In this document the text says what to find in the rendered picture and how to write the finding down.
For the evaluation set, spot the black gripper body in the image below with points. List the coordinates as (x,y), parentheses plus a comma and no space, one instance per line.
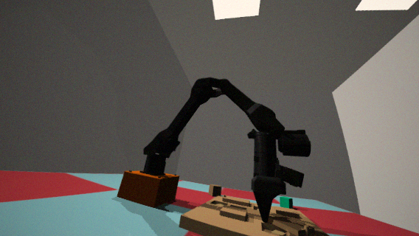
(264,174)

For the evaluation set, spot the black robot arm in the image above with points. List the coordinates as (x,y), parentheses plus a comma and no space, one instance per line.
(290,142)

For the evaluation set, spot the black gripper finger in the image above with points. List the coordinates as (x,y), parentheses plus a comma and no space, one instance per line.
(264,200)

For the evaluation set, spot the small green block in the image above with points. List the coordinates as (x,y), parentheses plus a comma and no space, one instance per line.
(286,202)

